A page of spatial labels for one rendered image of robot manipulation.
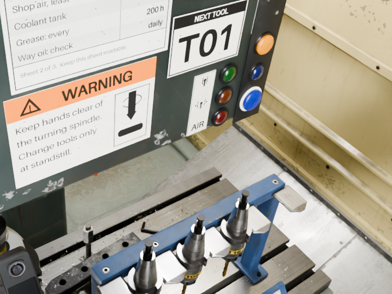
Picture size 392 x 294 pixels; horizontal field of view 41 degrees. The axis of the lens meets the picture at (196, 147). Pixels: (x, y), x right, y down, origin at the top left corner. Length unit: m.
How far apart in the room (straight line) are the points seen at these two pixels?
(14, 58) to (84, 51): 0.06
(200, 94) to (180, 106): 0.03
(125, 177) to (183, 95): 1.48
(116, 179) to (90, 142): 1.50
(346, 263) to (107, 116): 1.22
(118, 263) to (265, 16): 0.57
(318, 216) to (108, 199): 0.76
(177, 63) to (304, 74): 1.08
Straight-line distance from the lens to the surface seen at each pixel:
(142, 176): 2.06
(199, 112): 0.62
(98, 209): 1.94
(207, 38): 0.56
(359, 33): 1.45
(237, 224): 1.05
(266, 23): 0.62
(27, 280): 0.79
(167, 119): 0.60
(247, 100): 0.66
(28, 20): 0.44
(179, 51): 0.55
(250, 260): 1.39
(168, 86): 0.57
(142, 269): 0.94
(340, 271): 1.65
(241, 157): 1.84
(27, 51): 0.45
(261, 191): 1.17
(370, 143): 1.53
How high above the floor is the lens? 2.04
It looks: 41 degrees down
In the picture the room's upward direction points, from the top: 9 degrees clockwise
